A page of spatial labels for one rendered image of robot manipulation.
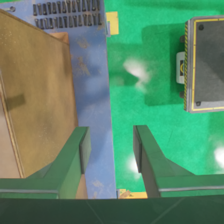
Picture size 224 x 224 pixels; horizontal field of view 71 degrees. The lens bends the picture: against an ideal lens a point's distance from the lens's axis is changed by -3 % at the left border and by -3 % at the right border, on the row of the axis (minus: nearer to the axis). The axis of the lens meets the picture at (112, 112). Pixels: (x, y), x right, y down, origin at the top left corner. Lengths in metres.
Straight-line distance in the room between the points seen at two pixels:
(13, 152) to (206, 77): 1.29
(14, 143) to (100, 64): 0.64
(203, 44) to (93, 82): 0.85
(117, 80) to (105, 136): 0.70
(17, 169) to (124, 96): 1.27
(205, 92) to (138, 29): 0.77
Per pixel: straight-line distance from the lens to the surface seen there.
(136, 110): 1.60
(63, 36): 0.93
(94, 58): 0.91
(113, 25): 1.58
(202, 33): 1.39
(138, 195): 2.11
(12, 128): 0.40
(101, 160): 1.07
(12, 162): 0.43
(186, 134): 1.83
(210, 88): 1.43
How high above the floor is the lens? 1.54
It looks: 75 degrees down
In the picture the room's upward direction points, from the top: 177 degrees counter-clockwise
